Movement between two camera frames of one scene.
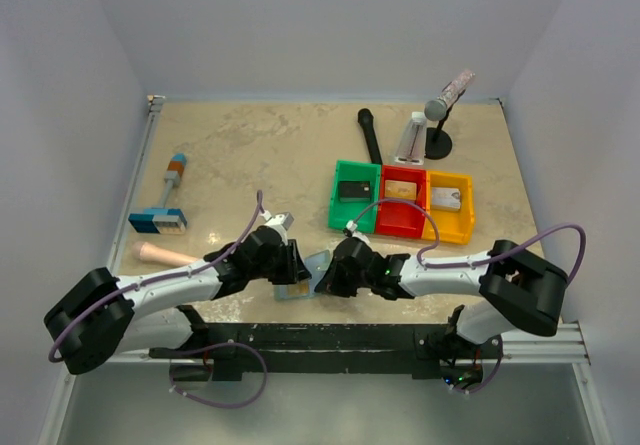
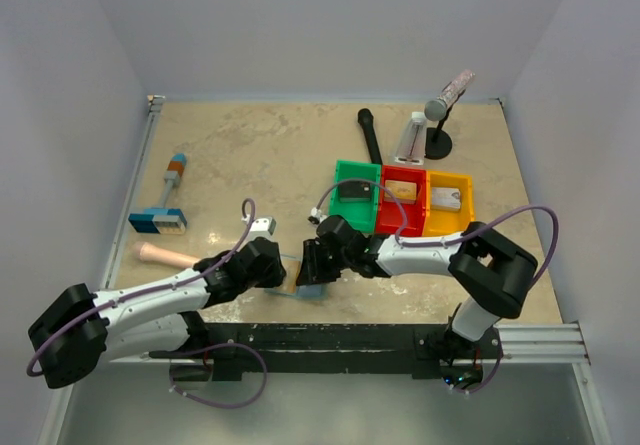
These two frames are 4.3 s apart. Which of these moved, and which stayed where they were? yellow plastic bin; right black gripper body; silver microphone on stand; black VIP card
Moved: right black gripper body
Stayed: black VIP card; yellow plastic bin; silver microphone on stand
